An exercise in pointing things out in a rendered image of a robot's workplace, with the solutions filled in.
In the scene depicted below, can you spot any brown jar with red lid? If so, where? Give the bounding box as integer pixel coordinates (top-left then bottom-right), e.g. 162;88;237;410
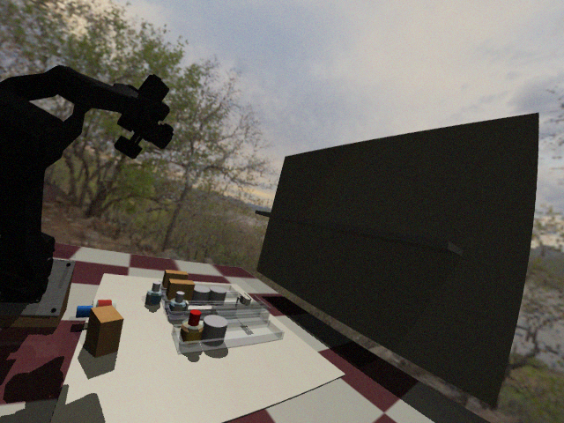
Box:
180;309;204;342

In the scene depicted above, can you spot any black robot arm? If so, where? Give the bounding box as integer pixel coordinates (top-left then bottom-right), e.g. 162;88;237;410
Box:
0;65;170;303

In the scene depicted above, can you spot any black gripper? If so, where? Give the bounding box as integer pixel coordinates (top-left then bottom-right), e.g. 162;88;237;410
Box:
114;102;170;159

